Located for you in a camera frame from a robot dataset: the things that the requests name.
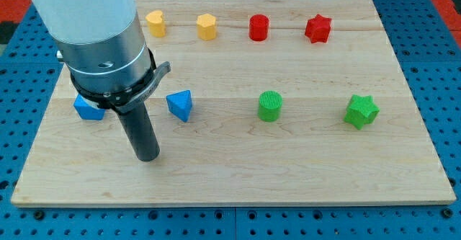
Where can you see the blue cube block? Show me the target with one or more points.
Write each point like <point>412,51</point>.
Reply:
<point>86,111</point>

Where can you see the blue triangle block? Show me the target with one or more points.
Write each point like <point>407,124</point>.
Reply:
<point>180,104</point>

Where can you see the black and grey tool clamp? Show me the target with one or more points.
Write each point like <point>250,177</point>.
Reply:
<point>144,90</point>

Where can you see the black cylindrical pointer tool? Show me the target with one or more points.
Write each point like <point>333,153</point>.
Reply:
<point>139,130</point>

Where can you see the red cylinder block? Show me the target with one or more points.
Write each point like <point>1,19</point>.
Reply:
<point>258,27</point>

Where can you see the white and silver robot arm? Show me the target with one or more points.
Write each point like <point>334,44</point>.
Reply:
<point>100,40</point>

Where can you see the yellow heart block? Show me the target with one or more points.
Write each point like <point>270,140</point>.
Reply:
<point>156,23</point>

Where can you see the red star block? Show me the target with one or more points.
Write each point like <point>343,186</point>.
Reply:
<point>318,29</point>

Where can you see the light wooden board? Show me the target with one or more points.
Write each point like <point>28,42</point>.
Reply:
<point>224,155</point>

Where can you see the yellow hexagon block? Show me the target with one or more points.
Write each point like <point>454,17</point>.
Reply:
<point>206,27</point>

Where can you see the green star block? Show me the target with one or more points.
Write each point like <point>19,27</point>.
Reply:
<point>360,111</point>

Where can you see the green cylinder block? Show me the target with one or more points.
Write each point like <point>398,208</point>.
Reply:
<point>270,105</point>

